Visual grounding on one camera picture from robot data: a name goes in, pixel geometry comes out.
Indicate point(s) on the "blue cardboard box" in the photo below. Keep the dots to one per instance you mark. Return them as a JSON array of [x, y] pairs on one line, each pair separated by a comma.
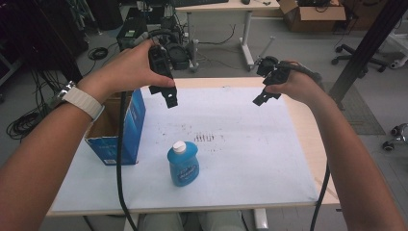
[[133, 128]]

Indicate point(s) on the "white table mat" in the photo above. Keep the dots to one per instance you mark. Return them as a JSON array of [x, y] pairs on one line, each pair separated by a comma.
[[243, 154]]

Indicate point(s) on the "black computer case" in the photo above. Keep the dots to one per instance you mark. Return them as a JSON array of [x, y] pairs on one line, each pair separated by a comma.
[[131, 29]]

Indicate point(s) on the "white table leg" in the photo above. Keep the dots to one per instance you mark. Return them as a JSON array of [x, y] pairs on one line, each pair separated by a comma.
[[260, 219]]

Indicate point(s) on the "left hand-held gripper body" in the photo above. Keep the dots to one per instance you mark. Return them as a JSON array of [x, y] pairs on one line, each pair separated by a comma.
[[159, 62]]

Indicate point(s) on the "grey floor mat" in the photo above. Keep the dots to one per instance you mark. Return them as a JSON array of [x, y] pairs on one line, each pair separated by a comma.
[[359, 112]]

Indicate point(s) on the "black office chair base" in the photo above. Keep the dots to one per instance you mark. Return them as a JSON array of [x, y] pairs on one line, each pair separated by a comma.
[[359, 59]]

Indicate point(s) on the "black metal post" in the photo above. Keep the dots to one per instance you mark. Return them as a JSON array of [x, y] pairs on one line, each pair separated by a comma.
[[362, 54]]

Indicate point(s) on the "blue bottle with white cap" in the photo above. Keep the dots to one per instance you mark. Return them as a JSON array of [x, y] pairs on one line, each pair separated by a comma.
[[183, 166]]

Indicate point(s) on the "chrome chair casters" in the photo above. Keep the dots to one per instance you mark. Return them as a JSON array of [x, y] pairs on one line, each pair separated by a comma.
[[397, 136]]

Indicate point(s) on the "person's left hand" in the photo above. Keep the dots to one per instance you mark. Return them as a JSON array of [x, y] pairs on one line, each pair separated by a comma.
[[125, 72]]

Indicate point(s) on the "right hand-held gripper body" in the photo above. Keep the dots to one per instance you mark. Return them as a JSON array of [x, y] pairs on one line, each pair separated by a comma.
[[274, 73]]

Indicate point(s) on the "white desk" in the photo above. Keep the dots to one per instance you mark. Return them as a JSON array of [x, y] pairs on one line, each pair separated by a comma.
[[247, 35]]

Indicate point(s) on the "brown cardboard box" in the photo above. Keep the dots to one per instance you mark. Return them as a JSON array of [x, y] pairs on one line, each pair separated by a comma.
[[316, 14]]

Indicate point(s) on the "black keyboard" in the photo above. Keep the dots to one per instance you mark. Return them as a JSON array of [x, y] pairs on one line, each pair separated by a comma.
[[198, 2]]

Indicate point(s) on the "person's right hand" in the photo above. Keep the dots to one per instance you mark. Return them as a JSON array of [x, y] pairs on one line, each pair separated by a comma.
[[301, 86]]

